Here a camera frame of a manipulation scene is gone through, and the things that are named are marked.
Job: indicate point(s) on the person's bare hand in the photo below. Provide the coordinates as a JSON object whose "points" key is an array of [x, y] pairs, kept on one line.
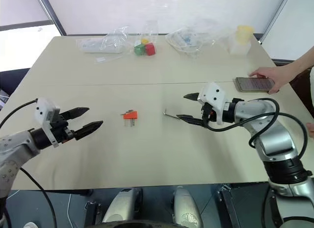
{"points": [[311, 130], [277, 74]]}

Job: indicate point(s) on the silver hex key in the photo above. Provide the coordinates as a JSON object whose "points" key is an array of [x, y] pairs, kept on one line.
{"points": [[169, 114]]}

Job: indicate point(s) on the white cube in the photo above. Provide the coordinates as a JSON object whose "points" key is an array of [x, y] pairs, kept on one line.
{"points": [[138, 43]]}

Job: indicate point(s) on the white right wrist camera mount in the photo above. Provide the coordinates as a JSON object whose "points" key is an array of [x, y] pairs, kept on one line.
{"points": [[213, 95]]}

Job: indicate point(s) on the clear plastic cube bag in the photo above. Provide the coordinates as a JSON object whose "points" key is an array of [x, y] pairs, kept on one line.
{"points": [[150, 29]]}

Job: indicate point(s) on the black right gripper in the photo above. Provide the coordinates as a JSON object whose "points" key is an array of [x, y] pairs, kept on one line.
{"points": [[209, 115]]}

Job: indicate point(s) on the clear plastic power strip bag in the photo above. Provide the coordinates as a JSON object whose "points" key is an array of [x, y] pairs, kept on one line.
{"points": [[115, 35]]}

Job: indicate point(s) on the yellow cube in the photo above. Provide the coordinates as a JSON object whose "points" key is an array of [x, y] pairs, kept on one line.
{"points": [[145, 41]]}

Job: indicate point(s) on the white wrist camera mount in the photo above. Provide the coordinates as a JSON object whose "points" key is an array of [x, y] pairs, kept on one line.
{"points": [[213, 95], [43, 112]]}

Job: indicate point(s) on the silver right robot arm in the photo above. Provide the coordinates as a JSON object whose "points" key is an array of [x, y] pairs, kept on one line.
{"points": [[272, 137]]}

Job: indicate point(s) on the grey window frame post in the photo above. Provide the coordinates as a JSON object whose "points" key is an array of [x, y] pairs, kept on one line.
{"points": [[277, 17]]}

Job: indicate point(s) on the dark window frame post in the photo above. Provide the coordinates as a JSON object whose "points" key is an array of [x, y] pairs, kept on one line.
{"points": [[52, 14]]}

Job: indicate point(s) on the green cube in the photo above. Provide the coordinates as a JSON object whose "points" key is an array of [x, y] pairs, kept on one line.
{"points": [[139, 50]]}

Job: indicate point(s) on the orange hex key holder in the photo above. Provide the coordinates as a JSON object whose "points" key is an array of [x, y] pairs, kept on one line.
{"points": [[130, 115]]}

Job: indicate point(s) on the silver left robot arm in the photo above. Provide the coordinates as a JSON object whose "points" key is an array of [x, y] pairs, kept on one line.
{"points": [[14, 149]]}

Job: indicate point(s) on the person's bare forearm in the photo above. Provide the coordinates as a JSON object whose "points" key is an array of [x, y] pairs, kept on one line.
{"points": [[301, 63]]}

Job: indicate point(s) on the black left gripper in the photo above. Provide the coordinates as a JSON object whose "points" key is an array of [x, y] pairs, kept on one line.
{"points": [[60, 131]]}

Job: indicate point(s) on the black metal bracket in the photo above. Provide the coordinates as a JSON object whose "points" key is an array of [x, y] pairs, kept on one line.
{"points": [[93, 210], [227, 206]]}

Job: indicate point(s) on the red cube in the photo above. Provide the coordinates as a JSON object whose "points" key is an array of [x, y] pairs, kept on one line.
{"points": [[150, 49]]}

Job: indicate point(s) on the clear plastic container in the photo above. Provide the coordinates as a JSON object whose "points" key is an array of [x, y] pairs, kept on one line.
{"points": [[238, 47]]}

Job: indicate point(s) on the silver rounded robot leg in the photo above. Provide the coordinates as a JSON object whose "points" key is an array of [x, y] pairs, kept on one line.
{"points": [[186, 206], [122, 206]]}

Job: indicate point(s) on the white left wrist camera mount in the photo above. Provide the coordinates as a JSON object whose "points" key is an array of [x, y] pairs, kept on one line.
{"points": [[43, 112]]}

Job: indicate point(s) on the smartphone with lit screen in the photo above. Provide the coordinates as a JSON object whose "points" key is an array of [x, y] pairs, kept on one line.
{"points": [[255, 83]]}

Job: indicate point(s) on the small clear label slip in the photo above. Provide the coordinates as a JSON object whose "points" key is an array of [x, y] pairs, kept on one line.
{"points": [[101, 60]]}

